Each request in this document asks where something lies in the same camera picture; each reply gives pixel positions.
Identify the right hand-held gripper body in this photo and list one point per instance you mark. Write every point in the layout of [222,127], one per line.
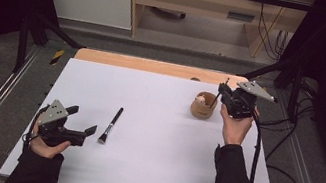
[240,103]

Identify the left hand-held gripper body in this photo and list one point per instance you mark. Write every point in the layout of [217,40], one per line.
[54,130]

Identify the thick black makeup brush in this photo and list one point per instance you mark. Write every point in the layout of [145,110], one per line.
[113,121]

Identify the wooden brush holder cup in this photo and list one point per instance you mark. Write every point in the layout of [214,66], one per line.
[203,112]

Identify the person's left hand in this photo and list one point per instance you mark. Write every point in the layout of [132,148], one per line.
[45,150]

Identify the person's right hand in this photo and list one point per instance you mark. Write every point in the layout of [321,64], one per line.
[235,129]

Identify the small beige ball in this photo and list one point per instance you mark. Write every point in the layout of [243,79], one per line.
[200,100]

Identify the yellow clamp left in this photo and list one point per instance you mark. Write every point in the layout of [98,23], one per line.
[57,57]

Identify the grey desk label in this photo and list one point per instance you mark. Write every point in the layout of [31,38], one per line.
[240,17]

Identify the dark chair base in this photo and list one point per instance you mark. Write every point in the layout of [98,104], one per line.
[168,13]

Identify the black frame strut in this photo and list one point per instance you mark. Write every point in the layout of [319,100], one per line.
[22,43]
[294,94]

